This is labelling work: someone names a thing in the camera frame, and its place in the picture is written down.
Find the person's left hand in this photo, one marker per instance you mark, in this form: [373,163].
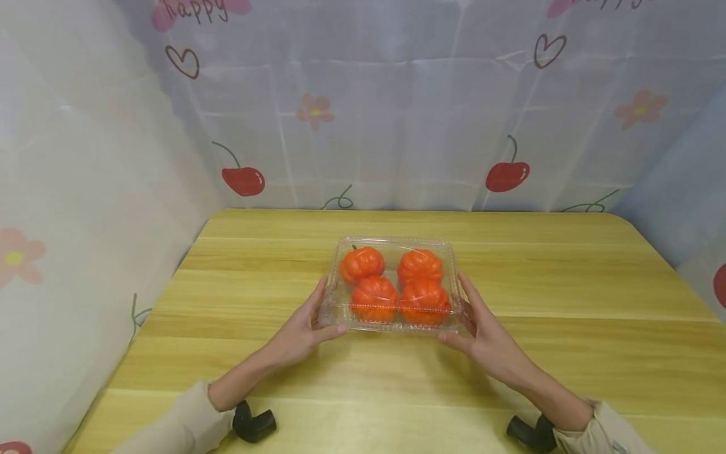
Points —
[295,343]

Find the orange toy pumpkin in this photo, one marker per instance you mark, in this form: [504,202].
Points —
[420,266]
[374,299]
[425,303]

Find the person's left forearm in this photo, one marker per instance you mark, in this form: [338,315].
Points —
[227,403]

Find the orange pumpkin with green stem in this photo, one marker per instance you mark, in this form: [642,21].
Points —
[362,264]

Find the person's left thumb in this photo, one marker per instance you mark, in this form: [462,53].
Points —
[328,333]

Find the person's right hand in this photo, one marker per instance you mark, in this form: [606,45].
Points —
[490,347]

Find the person's left index finger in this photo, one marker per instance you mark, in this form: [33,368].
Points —
[318,299]

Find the clear plastic clamshell box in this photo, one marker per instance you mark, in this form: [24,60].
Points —
[391,247]

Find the person's right index finger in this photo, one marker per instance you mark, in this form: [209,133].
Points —
[470,296]

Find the person's right thumb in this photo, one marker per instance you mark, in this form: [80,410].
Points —
[455,340]

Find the person's right forearm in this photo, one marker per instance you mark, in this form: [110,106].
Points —
[567,410]

